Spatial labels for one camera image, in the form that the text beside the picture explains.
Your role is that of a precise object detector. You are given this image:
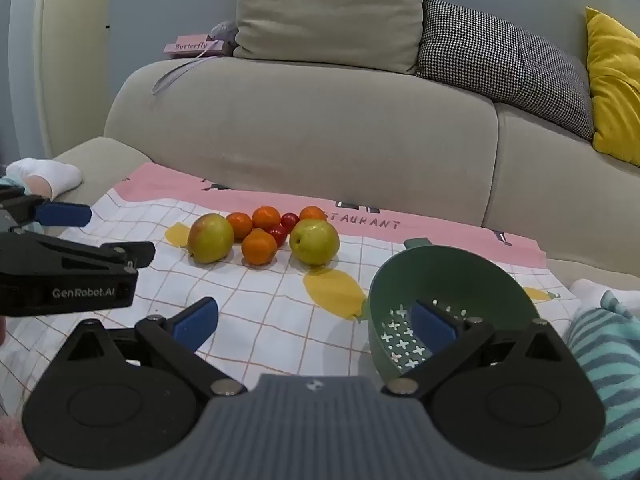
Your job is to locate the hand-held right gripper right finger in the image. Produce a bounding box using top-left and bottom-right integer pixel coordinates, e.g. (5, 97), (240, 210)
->
(382, 300), (586, 397)

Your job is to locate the beige sofa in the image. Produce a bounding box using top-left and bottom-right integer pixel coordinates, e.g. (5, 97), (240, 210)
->
(35, 0), (640, 301)

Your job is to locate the red-green apple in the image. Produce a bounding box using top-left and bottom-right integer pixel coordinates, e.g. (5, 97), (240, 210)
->
(188, 213), (235, 265)

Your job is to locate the person's white socked foot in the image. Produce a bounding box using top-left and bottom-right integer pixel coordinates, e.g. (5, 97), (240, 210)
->
(5, 157), (82, 200)
(570, 277), (640, 311)

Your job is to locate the yellow cushion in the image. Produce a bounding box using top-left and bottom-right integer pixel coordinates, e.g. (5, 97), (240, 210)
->
(585, 6), (640, 167)

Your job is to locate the houndstooth cushion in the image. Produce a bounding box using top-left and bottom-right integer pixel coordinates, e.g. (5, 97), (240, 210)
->
(416, 0), (596, 142)

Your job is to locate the pink fuzzy cloth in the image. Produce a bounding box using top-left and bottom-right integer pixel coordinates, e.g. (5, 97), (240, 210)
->
(0, 412), (38, 480)

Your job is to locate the person's teal striped pant leg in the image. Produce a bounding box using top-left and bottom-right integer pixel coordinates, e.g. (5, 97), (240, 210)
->
(0, 164), (25, 194)
(565, 290), (640, 480)

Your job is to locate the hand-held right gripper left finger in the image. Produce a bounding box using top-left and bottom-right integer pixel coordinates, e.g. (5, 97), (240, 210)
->
(50, 296), (248, 398)

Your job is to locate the beige cushion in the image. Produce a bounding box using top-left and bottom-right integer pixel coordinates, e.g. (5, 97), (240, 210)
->
(233, 0), (425, 75)

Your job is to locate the green colander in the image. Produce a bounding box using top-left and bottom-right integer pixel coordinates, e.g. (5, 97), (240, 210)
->
(367, 238), (542, 385)

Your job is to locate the yellow-green apple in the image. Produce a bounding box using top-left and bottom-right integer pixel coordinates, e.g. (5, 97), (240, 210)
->
(289, 219), (340, 266)

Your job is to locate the pink book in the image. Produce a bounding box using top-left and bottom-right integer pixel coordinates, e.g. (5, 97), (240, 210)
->
(164, 37), (226, 59)

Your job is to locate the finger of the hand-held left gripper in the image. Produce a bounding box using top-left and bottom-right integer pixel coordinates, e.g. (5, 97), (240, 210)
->
(0, 232), (156, 276)
(0, 187), (93, 233)

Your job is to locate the grey plush toy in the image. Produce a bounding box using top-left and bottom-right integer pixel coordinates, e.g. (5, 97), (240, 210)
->
(209, 20), (239, 57)

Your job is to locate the lilac ribbon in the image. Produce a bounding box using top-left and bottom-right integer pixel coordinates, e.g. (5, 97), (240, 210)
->
(151, 50), (221, 96)

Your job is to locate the printed pink checked cloth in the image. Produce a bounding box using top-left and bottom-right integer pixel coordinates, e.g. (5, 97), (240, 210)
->
(0, 161), (583, 411)

